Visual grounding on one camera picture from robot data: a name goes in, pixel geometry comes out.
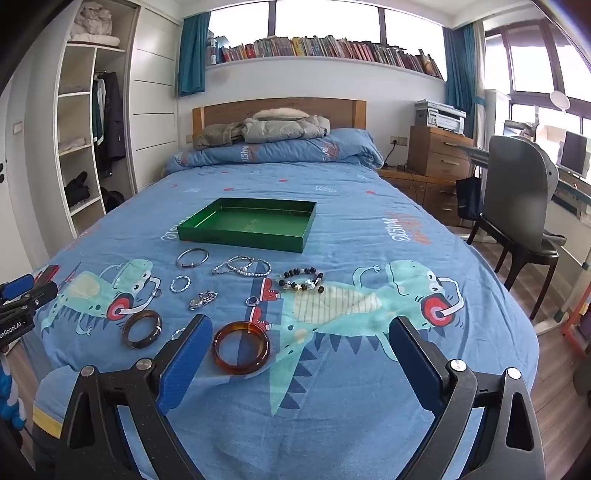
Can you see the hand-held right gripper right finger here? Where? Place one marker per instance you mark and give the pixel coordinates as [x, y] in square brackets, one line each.
[415, 364]

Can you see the wall socket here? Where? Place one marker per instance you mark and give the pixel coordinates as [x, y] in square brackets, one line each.
[398, 139]

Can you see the teal curtain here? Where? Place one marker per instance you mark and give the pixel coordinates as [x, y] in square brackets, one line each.
[459, 69]
[191, 55]

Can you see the white open wardrobe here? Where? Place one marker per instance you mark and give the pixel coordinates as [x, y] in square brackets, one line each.
[76, 115]

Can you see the white wardrobe door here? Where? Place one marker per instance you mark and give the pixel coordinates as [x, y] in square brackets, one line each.
[154, 101]

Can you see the hanging dark clothes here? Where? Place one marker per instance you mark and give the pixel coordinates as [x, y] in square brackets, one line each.
[111, 124]

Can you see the wooden drawer cabinet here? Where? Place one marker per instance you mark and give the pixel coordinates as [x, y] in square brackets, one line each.
[438, 152]

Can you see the computer monitor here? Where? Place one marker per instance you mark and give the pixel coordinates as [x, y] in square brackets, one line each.
[575, 152]

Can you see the black tote bag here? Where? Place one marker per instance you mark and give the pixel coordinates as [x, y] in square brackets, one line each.
[468, 198]

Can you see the thin silver bangle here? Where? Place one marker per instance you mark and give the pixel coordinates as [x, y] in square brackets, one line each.
[186, 266]

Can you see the wooden headboard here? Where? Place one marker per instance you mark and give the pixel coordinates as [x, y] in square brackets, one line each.
[221, 113]

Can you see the blue dinosaur print bed sheet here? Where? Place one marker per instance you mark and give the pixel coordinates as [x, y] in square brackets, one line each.
[369, 230]

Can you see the black bag on shelf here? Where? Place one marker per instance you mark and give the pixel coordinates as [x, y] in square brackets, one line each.
[76, 189]

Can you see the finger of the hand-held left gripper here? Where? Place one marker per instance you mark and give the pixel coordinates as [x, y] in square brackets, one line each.
[39, 293]
[16, 287]

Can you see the row of books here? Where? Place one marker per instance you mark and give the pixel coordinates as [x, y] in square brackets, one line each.
[323, 48]

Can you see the grey chair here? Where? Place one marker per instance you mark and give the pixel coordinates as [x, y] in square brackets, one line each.
[512, 194]

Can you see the amber bangle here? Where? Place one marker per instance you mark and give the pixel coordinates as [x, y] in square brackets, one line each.
[216, 348]

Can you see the blue white cloth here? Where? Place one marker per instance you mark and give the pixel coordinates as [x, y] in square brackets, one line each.
[8, 392]

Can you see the wooden bedside table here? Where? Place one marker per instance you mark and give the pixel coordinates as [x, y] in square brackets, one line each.
[429, 194]

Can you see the grey down jacket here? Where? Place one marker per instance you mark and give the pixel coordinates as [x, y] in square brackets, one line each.
[277, 129]

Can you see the folded bedding pile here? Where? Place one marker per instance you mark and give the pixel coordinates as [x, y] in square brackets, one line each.
[94, 23]

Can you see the dark brown bangle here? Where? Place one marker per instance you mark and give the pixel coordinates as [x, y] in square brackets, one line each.
[138, 344]

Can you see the dark bag on floor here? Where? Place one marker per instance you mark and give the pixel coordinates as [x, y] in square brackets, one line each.
[113, 199]

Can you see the silver link watch band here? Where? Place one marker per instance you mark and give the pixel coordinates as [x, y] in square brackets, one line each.
[199, 302]

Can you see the white printer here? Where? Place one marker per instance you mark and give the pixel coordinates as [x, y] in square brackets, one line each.
[438, 115]

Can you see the green rectangular tray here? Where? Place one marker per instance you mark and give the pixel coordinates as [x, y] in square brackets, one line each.
[249, 221]

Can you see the round white lamp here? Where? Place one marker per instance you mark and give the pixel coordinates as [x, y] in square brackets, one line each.
[559, 100]

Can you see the grey desk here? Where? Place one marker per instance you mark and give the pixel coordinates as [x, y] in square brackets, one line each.
[572, 191]

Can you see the olive fleece jacket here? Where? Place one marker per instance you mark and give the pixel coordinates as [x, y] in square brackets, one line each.
[217, 134]

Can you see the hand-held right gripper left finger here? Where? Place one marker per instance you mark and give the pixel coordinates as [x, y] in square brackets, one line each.
[184, 364]

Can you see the folded blue duvet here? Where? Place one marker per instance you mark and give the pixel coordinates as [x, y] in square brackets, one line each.
[277, 154]

